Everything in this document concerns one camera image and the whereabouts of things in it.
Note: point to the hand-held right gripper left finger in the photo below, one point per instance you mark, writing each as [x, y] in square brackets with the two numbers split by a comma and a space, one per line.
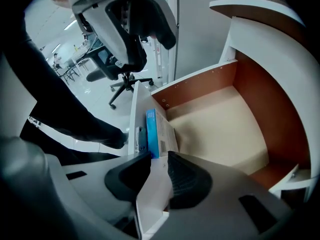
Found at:
[120, 181]

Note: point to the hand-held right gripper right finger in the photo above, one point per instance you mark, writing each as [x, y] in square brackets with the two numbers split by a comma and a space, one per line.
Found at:
[190, 184]

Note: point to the blue and white box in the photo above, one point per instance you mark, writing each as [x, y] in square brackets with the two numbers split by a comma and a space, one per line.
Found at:
[152, 131]

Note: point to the white wooden drawer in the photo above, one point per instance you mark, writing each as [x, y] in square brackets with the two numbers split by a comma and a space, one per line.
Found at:
[220, 124]

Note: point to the grey metal bracket with holes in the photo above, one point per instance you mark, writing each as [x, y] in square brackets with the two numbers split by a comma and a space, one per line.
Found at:
[142, 139]

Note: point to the black office chair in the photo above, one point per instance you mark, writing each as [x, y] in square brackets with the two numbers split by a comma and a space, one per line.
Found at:
[135, 59]

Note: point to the background work table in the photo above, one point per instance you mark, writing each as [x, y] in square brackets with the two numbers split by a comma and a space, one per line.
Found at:
[82, 50]

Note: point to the ceiling light panel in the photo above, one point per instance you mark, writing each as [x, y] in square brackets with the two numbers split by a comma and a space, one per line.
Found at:
[56, 47]
[70, 25]

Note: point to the person's right leg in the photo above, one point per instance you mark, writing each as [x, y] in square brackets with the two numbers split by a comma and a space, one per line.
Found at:
[62, 152]

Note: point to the person's leg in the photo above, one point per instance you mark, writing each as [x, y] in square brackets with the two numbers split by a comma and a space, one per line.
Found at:
[62, 152]
[65, 104]

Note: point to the tall white cabinet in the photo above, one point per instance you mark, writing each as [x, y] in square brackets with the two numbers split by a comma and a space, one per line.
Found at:
[200, 34]

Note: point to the person's left leg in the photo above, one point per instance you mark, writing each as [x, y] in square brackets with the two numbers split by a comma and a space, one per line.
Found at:
[65, 104]

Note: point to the white desk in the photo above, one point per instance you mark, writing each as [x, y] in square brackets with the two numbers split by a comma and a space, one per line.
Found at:
[252, 31]

